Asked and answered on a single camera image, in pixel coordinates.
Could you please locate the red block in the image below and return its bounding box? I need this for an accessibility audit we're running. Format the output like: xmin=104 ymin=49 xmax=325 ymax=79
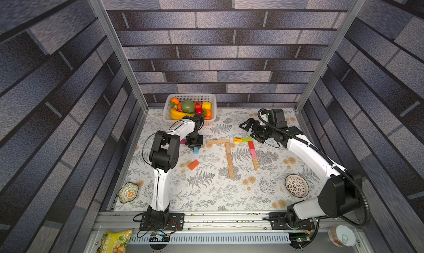
xmin=248 ymin=141 xmax=255 ymax=150

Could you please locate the white perforated bowl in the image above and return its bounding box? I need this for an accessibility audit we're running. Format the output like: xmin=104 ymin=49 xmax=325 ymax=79
xmin=285 ymin=174 xmax=309 ymax=198

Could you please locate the red toy fruit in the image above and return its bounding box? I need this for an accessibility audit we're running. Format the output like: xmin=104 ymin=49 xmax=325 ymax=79
xmin=194 ymin=101 xmax=203 ymax=115

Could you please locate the green snack bag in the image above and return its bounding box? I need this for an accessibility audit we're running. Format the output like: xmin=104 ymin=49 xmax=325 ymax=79
xmin=96 ymin=229 xmax=133 ymax=253

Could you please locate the patterned ceramic bowl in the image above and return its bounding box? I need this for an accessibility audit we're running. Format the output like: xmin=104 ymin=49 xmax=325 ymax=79
xmin=118 ymin=182 xmax=139 ymax=203

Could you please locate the yellow toy banana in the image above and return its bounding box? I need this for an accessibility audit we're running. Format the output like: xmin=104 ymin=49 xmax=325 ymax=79
xmin=170 ymin=108 xmax=194 ymax=120

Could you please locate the orange toy fruit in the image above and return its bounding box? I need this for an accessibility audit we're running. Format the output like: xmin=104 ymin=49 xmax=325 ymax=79
xmin=170 ymin=98 xmax=180 ymax=105

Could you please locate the white lidded cup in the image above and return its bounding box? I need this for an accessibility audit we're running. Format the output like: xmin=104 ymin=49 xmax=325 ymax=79
xmin=328 ymin=225 xmax=357 ymax=247

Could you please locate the green toy mango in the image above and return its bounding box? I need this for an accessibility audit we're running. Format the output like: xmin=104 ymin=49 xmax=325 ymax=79
xmin=181 ymin=100 xmax=195 ymax=113

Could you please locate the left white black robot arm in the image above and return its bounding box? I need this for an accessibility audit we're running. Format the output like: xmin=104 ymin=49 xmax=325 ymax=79
xmin=133 ymin=113 xmax=204 ymax=230

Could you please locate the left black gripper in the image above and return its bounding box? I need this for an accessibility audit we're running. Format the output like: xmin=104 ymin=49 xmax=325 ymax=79
xmin=186 ymin=133 xmax=204 ymax=148

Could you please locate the wood block marked 71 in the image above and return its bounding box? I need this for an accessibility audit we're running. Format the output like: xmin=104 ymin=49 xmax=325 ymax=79
xmin=226 ymin=153 xmax=233 ymax=166

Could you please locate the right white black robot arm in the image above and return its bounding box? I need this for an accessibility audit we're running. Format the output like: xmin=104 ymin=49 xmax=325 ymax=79
xmin=239 ymin=109 xmax=371 ymax=229

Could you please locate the orange block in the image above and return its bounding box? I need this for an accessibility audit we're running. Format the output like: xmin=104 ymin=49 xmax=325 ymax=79
xmin=188 ymin=160 xmax=199 ymax=171

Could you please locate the pink block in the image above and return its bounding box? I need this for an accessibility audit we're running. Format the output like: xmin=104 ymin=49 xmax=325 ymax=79
xmin=250 ymin=149 xmax=257 ymax=159

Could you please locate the yellow toy pepper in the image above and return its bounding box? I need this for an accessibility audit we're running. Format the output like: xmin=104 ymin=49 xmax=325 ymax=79
xmin=202 ymin=102 xmax=212 ymax=110

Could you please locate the yellow block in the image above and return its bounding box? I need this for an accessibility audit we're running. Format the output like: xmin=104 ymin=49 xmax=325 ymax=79
xmin=233 ymin=138 xmax=244 ymax=143

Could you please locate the white plastic basket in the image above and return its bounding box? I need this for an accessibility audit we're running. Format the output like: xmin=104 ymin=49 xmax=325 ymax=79
xmin=163 ymin=93 xmax=217 ymax=121

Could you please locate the green block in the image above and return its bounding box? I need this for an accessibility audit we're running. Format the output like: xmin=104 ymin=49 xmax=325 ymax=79
xmin=242 ymin=137 xmax=252 ymax=143

